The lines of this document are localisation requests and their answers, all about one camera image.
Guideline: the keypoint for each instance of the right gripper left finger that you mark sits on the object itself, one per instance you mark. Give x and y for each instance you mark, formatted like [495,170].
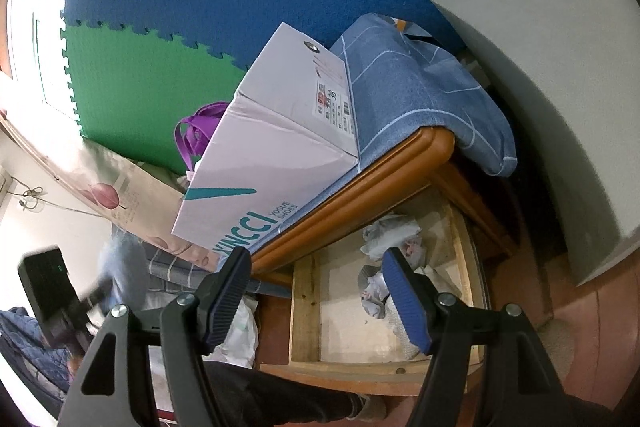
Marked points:
[113,385]

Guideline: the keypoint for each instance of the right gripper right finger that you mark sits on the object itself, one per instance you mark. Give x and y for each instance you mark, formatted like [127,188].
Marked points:
[520,386]

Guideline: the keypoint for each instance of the grey floral underwear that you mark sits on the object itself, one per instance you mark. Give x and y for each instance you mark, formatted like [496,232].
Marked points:
[372,287]

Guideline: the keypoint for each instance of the light grey underwear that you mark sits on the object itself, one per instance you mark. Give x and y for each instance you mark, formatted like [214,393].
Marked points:
[392,230]

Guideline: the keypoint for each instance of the wooden drawer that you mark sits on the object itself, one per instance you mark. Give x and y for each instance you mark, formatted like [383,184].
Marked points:
[333,343]

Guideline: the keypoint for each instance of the white plastic bag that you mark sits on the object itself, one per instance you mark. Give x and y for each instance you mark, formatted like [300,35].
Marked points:
[240,346]

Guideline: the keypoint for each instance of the blue quilted jacket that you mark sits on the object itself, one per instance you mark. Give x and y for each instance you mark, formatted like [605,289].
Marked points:
[23,335]

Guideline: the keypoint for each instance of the black trouser leg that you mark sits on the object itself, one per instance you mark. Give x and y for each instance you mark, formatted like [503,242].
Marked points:
[247,397]

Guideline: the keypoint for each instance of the wooden nightstand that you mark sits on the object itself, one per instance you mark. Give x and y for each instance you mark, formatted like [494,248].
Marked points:
[332,343]

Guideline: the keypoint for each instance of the floral beige pillow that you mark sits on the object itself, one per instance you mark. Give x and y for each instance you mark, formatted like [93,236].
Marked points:
[121,191]

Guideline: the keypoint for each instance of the green foam mat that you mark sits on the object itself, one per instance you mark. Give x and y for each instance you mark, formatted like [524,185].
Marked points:
[130,90]

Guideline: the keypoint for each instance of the white shoe box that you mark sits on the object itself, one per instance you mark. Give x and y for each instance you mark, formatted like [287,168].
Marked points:
[286,136]

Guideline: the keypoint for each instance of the blue checked cloth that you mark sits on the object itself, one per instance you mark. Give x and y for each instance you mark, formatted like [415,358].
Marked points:
[415,105]

